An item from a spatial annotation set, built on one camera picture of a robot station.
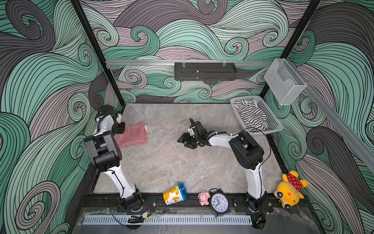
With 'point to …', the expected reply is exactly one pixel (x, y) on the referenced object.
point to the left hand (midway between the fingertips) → (119, 129)
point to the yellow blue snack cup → (175, 195)
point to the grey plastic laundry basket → (274, 125)
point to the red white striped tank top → (134, 133)
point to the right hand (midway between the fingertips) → (180, 142)
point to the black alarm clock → (219, 202)
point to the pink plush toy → (203, 197)
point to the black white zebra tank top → (254, 118)
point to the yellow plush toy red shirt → (288, 192)
